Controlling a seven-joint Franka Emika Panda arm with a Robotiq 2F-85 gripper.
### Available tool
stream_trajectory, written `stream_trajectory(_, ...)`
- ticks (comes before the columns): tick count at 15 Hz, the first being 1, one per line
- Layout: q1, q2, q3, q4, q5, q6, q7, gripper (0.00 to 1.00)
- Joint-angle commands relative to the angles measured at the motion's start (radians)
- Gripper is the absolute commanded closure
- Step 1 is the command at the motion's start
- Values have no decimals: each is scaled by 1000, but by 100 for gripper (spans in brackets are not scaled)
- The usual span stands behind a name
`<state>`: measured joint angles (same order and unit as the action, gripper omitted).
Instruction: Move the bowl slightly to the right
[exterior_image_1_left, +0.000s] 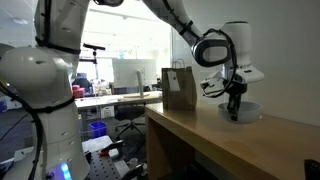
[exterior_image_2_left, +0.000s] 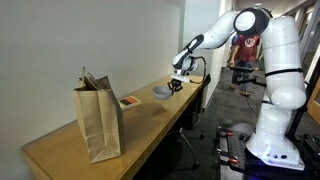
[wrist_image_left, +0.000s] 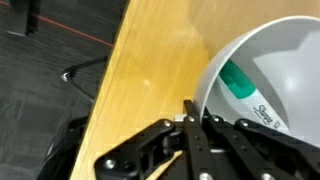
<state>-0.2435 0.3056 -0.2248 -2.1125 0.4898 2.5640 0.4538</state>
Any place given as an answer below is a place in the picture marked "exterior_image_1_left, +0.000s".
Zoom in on black device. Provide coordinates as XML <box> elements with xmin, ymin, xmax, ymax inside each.
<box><xmin>303</xmin><ymin>158</ymin><xmax>320</xmax><ymax>180</ymax></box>

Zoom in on white drawer unit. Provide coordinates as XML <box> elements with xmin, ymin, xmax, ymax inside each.
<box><xmin>99</xmin><ymin>105</ymin><xmax>116</xmax><ymax>119</ymax></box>

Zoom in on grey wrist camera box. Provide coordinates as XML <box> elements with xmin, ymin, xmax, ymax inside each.
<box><xmin>200</xmin><ymin>70</ymin><xmax>226</xmax><ymax>98</ymax></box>

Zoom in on light wooden desk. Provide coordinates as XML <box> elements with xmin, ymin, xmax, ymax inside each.
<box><xmin>144</xmin><ymin>99</ymin><xmax>320</xmax><ymax>180</ymax></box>

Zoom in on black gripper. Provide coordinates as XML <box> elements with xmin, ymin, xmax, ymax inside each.
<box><xmin>227</xmin><ymin>73</ymin><xmax>249</xmax><ymax>122</ymax></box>

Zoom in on white office desk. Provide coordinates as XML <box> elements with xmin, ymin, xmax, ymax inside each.
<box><xmin>73</xmin><ymin>90</ymin><xmax>164</xmax><ymax>141</ymax></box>

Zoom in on blue plastic bin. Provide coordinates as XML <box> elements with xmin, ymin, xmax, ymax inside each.
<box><xmin>89</xmin><ymin>120</ymin><xmax>108</xmax><ymax>139</ymax></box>

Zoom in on black office chair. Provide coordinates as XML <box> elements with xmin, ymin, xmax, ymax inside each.
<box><xmin>114</xmin><ymin>111</ymin><xmax>148</xmax><ymax>141</ymax></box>

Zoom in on black tripod stand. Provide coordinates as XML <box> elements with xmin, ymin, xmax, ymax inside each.
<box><xmin>79</xmin><ymin>42</ymin><xmax>107</xmax><ymax>81</ymax></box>

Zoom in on white bowl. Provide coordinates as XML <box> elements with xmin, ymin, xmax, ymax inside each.
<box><xmin>217</xmin><ymin>101</ymin><xmax>264</xmax><ymax>125</ymax></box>

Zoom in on orange-handled metal clamp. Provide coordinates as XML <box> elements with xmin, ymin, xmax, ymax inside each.
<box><xmin>99</xmin><ymin>139</ymin><xmax>125</xmax><ymax>158</ymax></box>

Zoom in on brown paper bag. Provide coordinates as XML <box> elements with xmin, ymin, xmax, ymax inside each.
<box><xmin>160</xmin><ymin>59</ymin><xmax>198</xmax><ymax>112</ymax></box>

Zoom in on black perforated breadboard table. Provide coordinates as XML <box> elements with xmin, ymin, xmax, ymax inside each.
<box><xmin>84</xmin><ymin>149</ymin><xmax>148</xmax><ymax>180</ymax></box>

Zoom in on white flat box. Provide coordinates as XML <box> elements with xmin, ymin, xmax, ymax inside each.
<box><xmin>81</xmin><ymin>134</ymin><xmax>114</xmax><ymax>154</ymax></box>

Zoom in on pink boxes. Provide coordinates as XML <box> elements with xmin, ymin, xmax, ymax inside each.
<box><xmin>71</xmin><ymin>84</ymin><xmax>86</xmax><ymax>99</ymax></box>

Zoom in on grey computer monitor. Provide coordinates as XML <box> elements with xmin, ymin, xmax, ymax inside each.
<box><xmin>111</xmin><ymin>58</ymin><xmax>158</xmax><ymax>99</ymax></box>

